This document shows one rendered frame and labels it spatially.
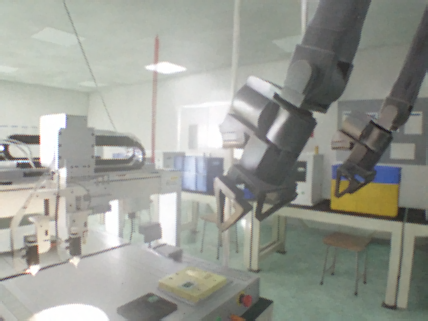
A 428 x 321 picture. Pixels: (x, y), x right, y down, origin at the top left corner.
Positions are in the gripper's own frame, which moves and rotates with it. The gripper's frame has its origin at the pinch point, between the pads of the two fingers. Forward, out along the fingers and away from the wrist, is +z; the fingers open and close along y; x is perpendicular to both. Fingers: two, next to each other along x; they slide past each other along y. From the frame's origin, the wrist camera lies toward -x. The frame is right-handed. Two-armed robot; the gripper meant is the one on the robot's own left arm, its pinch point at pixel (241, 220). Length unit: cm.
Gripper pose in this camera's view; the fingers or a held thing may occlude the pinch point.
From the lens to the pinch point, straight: 49.5
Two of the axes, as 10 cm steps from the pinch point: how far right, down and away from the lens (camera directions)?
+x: 6.0, 5.4, -5.9
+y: -7.1, 0.2, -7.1
